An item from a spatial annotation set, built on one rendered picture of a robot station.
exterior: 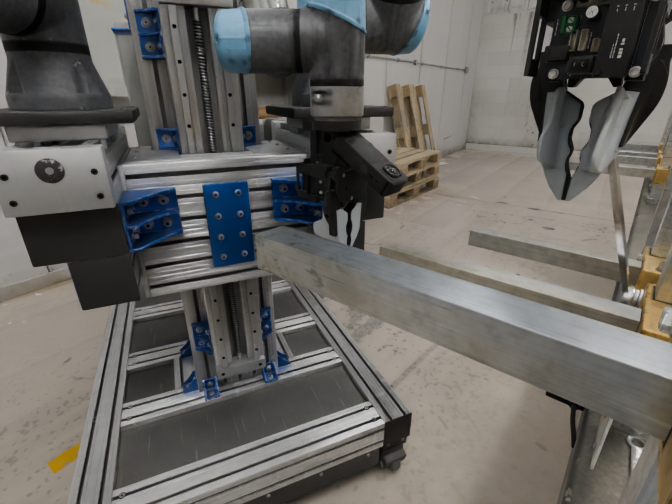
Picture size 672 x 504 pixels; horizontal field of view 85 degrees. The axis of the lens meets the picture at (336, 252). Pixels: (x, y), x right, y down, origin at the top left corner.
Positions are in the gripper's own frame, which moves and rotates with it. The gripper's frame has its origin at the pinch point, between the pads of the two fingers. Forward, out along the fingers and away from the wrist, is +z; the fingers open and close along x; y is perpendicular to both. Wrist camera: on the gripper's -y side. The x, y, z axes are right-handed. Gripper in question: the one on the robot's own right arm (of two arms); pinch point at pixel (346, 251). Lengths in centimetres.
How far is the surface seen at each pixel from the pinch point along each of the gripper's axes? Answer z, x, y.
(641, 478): -3.7, 21.6, -37.7
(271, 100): -18, -193, 235
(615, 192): -14.6, -1.5, -32.0
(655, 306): -4.3, -0.9, -37.8
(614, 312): -3.2, 0.9, -34.9
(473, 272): -3.2, 1.0, -20.6
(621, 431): 12.6, -2.0, -39.3
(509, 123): 28, -761, 189
